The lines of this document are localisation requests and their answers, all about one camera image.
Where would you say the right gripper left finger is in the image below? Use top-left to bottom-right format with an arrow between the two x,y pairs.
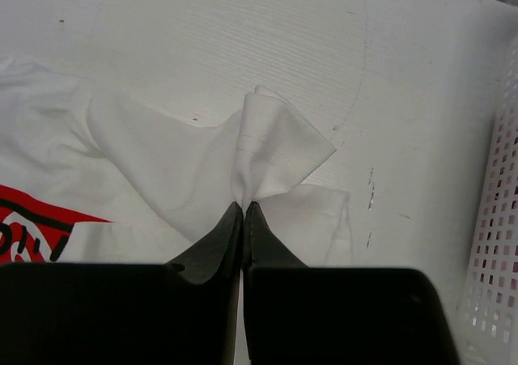
165,202 -> 243,286

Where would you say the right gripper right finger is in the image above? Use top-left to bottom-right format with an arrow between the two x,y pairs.
243,202 -> 307,269

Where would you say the white Coca-Cola print t-shirt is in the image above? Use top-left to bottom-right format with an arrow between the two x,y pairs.
1,57 -> 351,266

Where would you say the white plastic basket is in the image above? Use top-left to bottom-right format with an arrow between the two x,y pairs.
456,24 -> 518,365

